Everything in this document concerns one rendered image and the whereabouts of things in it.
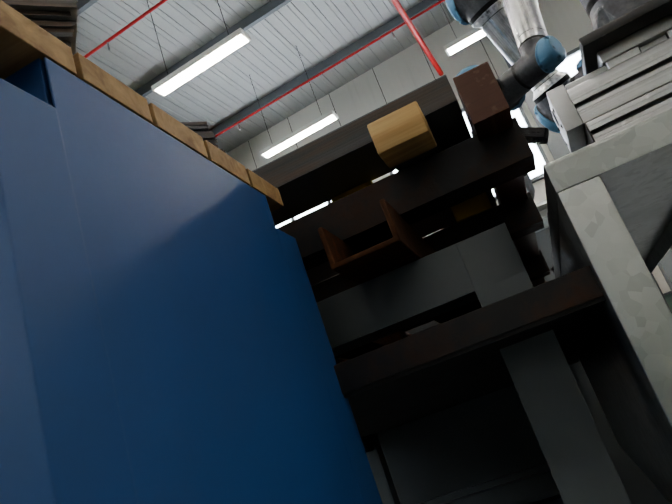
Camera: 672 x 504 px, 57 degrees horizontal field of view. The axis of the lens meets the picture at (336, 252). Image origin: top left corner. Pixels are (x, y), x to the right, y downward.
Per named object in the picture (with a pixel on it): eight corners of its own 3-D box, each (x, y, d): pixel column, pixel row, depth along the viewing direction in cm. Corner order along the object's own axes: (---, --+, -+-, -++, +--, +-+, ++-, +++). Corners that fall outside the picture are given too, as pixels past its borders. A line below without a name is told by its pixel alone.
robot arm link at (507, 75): (542, 91, 154) (515, 87, 147) (509, 118, 162) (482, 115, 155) (529, 66, 156) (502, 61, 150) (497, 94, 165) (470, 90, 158)
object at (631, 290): (755, 600, 46) (556, 192, 57) (618, 445, 165) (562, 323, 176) (813, 586, 45) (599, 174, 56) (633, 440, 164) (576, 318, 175)
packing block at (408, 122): (377, 154, 67) (365, 124, 68) (389, 169, 71) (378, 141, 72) (429, 130, 65) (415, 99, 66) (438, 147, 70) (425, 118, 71)
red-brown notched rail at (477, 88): (473, 124, 65) (452, 78, 67) (537, 306, 214) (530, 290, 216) (509, 107, 64) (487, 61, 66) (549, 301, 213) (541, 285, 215)
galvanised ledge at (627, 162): (556, 192, 57) (542, 165, 58) (562, 323, 176) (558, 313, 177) (787, 93, 52) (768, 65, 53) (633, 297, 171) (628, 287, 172)
